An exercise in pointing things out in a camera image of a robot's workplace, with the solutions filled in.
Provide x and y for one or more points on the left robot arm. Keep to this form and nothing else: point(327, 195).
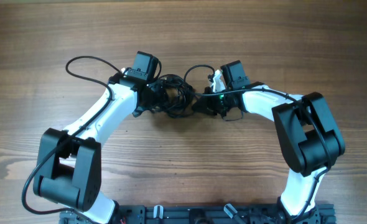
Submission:
point(68, 169)

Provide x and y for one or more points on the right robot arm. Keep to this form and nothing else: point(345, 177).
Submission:
point(308, 135)

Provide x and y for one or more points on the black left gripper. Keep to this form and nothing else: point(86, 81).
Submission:
point(155, 86)

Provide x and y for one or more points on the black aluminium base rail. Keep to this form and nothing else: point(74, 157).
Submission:
point(202, 214)

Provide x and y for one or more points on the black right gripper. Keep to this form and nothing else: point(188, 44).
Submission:
point(211, 103)

